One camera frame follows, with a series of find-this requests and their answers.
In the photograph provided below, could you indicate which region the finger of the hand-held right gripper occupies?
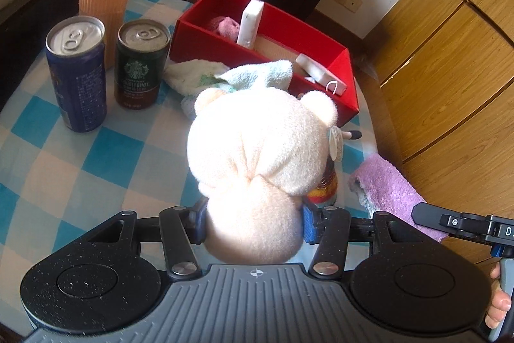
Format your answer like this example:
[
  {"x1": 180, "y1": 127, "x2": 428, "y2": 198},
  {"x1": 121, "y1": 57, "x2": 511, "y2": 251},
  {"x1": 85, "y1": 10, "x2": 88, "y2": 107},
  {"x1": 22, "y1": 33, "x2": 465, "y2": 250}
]
[
  {"x1": 412, "y1": 202, "x2": 491, "y2": 245},
  {"x1": 489, "y1": 244, "x2": 514, "y2": 259}
]

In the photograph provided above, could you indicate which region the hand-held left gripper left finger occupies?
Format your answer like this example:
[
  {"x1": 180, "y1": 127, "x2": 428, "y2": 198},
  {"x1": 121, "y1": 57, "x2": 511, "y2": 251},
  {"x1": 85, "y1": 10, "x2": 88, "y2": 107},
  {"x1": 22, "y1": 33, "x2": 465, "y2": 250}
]
[{"x1": 86, "y1": 198, "x2": 209, "y2": 277}]

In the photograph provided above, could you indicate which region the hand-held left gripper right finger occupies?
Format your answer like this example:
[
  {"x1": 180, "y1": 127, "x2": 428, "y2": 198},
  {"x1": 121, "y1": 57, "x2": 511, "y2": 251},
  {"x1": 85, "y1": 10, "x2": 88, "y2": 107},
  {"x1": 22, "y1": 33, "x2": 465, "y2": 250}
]
[{"x1": 301, "y1": 202, "x2": 436, "y2": 278}]

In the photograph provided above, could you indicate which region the purple towel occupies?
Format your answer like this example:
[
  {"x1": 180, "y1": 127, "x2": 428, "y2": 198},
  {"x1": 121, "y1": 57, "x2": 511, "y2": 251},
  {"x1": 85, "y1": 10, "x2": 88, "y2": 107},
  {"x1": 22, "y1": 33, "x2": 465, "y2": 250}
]
[{"x1": 349, "y1": 153, "x2": 446, "y2": 243}]

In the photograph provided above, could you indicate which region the cream plush bear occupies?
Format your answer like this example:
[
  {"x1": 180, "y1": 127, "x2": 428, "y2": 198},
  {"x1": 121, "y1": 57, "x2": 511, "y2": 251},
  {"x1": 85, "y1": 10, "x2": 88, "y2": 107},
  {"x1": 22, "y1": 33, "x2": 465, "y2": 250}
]
[{"x1": 187, "y1": 88, "x2": 339, "y2": 265}]

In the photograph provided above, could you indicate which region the white device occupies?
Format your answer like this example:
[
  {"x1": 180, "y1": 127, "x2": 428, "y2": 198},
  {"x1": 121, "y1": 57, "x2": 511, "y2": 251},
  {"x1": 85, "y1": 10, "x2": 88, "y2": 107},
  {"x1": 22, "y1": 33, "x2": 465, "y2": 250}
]
[{"x1": 295, "y1": 54, "x2": 348, "y2": 96}]

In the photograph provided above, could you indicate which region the red cardboard box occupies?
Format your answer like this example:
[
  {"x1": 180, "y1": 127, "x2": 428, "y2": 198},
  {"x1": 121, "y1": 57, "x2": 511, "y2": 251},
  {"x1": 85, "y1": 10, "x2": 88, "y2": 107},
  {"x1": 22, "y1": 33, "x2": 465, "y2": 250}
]
[{"x1": 169, "y1": 0, "x2": 360, "y2": 129}]

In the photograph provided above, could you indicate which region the white charger block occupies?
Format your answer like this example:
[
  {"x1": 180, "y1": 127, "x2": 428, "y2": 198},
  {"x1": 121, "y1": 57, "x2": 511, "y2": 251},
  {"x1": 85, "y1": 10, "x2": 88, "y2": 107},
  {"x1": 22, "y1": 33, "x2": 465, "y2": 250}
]
[{"x1": 236, "y1": 0, "x2": 265, "y2": 48}]

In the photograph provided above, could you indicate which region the small pink cloth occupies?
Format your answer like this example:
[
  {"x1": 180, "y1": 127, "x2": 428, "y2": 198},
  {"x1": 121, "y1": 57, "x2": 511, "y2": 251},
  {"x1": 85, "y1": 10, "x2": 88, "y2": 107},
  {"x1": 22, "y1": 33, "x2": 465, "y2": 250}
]
[{"x1": 206, "y1": 16, "x2": 241, "y2": 42}]

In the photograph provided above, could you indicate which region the person's right hand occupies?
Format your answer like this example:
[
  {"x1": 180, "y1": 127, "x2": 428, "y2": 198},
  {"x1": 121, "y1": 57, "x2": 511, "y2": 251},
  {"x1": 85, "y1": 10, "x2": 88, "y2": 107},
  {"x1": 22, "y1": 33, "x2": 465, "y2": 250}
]
[{"x1": 485, "y1": 263, "x2": 512, "y2": 329}]

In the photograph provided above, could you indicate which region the striped knit sock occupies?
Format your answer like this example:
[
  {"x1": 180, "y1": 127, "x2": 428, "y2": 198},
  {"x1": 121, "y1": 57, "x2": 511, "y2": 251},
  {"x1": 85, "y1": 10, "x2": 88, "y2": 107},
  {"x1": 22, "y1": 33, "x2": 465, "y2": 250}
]
[{"x1": 303, "y1": 156, "x2": 339, "y2": 207}]

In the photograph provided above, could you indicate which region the pink pig plush toy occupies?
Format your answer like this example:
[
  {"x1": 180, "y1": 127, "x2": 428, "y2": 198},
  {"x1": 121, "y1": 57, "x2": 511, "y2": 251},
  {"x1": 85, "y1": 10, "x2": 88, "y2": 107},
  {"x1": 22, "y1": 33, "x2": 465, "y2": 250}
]
[{"x1": 326, "y1": 125, "x2": 363, "y2": 163}]

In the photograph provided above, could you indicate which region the blue checkered tablecloth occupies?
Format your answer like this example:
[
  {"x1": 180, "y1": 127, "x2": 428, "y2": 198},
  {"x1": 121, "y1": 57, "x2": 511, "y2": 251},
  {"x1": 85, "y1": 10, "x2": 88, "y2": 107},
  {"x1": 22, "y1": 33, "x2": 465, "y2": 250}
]
[{"x1": 0, "y1": 0, "x2": 380, "y2": 311}]

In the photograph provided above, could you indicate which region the wooden wardrobe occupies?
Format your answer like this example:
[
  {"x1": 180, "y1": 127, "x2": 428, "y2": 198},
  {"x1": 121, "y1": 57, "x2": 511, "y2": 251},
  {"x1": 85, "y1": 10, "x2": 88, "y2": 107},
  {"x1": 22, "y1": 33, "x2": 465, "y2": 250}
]
[{"x1": 361, "y1": 0, "x2": 514, "y2": 263}]

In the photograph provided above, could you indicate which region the pale blue terry towel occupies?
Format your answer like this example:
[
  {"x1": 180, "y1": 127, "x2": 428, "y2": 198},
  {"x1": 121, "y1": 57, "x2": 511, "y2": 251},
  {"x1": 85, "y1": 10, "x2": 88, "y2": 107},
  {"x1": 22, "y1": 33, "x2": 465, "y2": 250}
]
[{"x1": 215, "y1": 59, "x2": 294, "y2": 94}]

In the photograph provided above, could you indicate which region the dark green coffee can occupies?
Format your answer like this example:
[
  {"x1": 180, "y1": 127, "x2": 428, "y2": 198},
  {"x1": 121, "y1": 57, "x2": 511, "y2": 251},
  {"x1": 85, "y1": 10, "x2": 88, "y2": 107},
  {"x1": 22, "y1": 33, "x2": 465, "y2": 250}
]
[{"x1": 114, "y1": 21, "x2": 171, "y2": 111}]

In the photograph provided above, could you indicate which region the white cloth with green print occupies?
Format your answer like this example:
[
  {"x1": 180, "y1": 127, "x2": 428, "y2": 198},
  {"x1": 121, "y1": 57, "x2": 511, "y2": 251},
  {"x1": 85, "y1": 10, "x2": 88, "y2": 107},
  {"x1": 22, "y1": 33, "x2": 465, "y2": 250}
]
[{"x1": 163, "y1": 59, "x2": 231, "y2": 119}]

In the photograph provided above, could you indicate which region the blue drink can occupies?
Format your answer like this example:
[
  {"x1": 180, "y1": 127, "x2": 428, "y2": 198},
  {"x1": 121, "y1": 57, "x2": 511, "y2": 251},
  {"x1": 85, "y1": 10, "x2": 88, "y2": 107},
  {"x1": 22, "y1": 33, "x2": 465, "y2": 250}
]
[{"x1": 45, "y1": 16, "x2": 108, "y2": 133}]

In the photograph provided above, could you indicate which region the dark wooden bed frame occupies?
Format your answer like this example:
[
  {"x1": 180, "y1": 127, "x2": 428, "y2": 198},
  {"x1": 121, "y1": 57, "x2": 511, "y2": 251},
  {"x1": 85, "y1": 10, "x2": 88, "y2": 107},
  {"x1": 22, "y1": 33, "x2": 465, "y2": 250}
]
[{"x1": 0, "y1": 0, "x2": 86, "y2": 111}]

